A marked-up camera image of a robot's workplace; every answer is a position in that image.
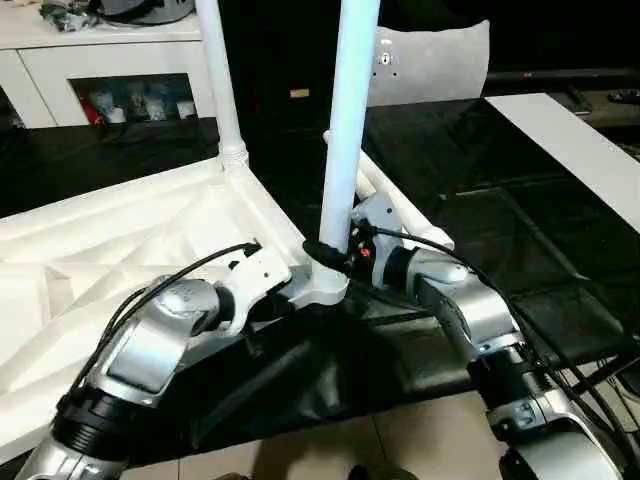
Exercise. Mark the small beige label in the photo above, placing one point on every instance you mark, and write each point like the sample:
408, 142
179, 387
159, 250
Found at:
299, 93

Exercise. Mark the white board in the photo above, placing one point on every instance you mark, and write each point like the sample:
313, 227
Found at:
575, 140

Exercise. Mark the white plastic table leg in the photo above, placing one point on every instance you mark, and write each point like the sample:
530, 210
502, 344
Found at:
347, 125
410, 210
364, 186
220, 75

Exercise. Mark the black bar red light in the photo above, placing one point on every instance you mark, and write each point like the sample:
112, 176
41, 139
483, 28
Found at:
560, 76

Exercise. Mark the white plastic table top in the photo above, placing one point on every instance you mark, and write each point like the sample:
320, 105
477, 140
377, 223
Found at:
100, 240

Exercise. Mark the white cabinet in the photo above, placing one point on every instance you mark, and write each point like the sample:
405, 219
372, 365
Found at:
100, 60

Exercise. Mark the grey cushion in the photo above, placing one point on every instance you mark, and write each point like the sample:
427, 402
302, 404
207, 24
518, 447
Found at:
430, 65

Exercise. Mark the black mat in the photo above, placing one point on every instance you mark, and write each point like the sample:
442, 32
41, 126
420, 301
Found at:
475, 200

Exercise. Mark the dark blue cabinet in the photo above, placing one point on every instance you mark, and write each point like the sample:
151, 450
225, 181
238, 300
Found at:
280, 50

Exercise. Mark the dark grey bag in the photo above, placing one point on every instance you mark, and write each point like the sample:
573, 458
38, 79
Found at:
125, 10

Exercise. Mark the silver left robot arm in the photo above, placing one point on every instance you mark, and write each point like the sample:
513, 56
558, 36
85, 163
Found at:
145, 340

